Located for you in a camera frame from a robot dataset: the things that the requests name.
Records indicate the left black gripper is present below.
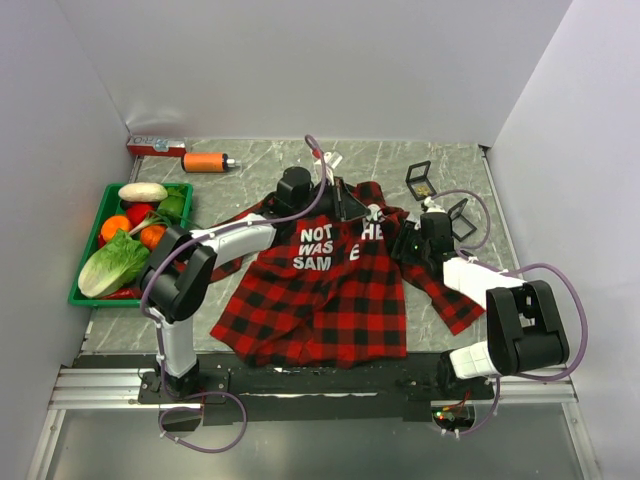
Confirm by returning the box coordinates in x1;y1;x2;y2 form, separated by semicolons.
293;177;370;223

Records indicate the red black plaid shirt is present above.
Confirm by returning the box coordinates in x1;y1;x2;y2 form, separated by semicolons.
210;181;484;368

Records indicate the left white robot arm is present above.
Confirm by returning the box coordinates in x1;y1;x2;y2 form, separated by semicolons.
138;167;381;402

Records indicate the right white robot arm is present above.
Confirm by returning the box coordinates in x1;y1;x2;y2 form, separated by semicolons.
392;210;570;399

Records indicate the black case with orange brooch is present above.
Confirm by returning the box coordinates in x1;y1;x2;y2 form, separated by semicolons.
447;199;477;242

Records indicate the black case with gold brooch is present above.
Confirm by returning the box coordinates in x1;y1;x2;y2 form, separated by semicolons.
405;160;437;201

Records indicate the orange cylindrical bottle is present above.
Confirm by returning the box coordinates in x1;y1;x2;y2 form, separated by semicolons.
181;152;241;173

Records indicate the toy green pepper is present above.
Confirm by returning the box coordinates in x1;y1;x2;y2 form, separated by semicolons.
156;195;186;218

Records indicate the toy orange pumpkin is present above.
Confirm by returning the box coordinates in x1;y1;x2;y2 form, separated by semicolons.
139;224;166;251

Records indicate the toy white radish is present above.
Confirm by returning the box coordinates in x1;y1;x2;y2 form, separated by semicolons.
118;182;168;203

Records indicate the toy red tomato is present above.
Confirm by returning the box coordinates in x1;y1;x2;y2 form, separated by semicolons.
125;203;155;227

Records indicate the red rectangular box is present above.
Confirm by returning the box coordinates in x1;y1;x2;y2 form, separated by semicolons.
126;135;188;157

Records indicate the toy napa cabbage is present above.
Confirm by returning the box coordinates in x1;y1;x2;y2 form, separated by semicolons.
77;230;150;298

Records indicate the toy red chili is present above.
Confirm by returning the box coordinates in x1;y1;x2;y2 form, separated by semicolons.
102;287;142;300

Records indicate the green plastic basket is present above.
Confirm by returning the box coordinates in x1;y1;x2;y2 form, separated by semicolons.
68;183;193;308

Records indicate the toy orange fruit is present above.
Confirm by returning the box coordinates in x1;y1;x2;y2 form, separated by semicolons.
100;215;133;242

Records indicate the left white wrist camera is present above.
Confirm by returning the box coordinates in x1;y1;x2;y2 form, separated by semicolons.
313;150;344;177

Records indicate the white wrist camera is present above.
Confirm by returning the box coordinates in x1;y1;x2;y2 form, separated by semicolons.
421;197;446;214
313;150;344;177

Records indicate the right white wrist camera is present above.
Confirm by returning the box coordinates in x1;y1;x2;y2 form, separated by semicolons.
421;197;446;214

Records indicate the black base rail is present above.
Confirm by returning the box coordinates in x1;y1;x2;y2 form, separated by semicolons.
138;353;494;426

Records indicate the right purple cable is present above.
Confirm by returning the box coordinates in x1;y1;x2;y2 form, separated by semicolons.
424;188;589;437

